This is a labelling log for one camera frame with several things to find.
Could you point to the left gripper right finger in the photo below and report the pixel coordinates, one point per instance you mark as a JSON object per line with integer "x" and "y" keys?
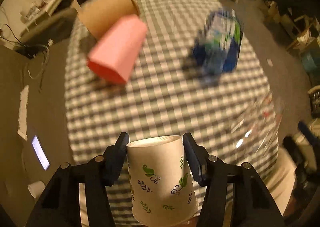
{"x": 232, "y": 191}

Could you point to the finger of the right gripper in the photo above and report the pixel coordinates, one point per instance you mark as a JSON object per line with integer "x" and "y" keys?
{"x": 307, "y": 133}

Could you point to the white leaf-print paper cup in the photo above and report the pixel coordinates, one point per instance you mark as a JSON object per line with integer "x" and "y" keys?
{"x": 161, "y": 183}

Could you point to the small white cup on sofa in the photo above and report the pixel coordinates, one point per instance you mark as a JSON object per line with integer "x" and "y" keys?
{"x": 36, "y": 188}

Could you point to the pink faceted cup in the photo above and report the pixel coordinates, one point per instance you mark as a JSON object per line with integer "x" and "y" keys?
{"x": 114, "y": 55}

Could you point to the brown paper cup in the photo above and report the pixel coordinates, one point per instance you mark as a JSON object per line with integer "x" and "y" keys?
{"x": 98, "y": 16}

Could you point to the clear glass with stickers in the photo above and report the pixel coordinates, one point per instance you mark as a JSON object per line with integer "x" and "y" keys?
{"x": 257, "y": 126}

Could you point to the lit smartphone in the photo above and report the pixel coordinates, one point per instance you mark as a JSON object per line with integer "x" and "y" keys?
{"x": 40, "y": 153}

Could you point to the grey sofa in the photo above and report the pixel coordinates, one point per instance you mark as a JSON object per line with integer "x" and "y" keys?
{"x": 46, "y": 116}

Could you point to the grey checked tablecloth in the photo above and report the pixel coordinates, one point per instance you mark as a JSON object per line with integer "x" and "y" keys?
{"x": 166, "y": 93}

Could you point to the white paper strip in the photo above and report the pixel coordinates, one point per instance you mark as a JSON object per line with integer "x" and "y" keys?
{"x": 22, "y": 113}

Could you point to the wooden chair with clothes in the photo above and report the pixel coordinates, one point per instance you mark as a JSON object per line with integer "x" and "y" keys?
{"x": 297, "y": 20}

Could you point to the blue label plastic bottle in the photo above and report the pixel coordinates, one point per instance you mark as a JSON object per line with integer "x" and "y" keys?
{"x": 217, "y": 46}

